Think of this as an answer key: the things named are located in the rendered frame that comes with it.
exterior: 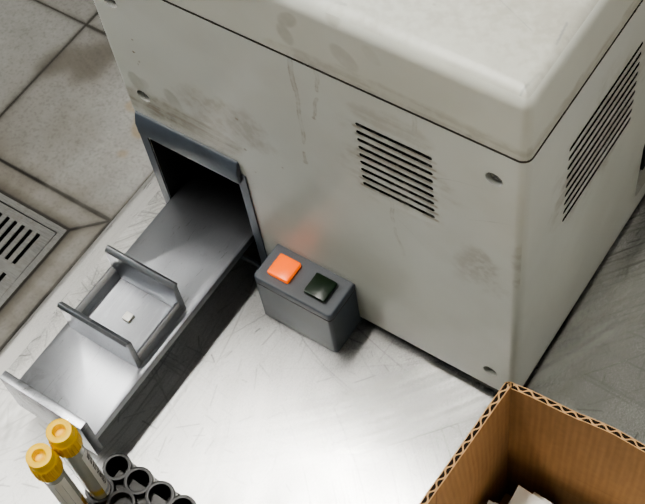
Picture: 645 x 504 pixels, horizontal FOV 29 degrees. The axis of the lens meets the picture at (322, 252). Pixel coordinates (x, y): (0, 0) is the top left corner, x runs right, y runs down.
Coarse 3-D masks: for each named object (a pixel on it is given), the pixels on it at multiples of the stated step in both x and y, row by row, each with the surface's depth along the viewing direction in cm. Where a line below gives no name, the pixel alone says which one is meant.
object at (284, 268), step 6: (282, 258) 80; (288, 258) 79; (276, 264) 79; (282, 264) 79; (288, 264) 79; (294, 264) 79; (300, 264) 79; (270, 270) 79; (276, 270) 79; (282, 270) 79; (288, 270) 79; (294, 270) 79; (276, 276) 79; (282, 276) 79; (288, 276) 79; (288, 282) 79
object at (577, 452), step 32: (512, 384) 63; (512, 416) 66; (544, 416) 64; (576, 416) 62; (480, 448) 64; (512, 448) 69; (544, 448) 67; (576, 448) 64; (608, 448) 62; (640, 448) 61; (448, 480) 62; (480, 480) 67; (512, 480) 73; (544, 480) 70; (576, 480) 68; (608, 480) 65; (640, 480) 63
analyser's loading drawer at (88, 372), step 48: (192, 192) 85; (240, 192) 84; (144, 240) 83; (192, 240) 83; (240, 240) 82; (96, 288) 80; (144, 288) 81; (192, 288) 81; (96, 336) 78; (144, 336) 79; (48, 384) 78; (96, 384) 78; (96, 432) 76
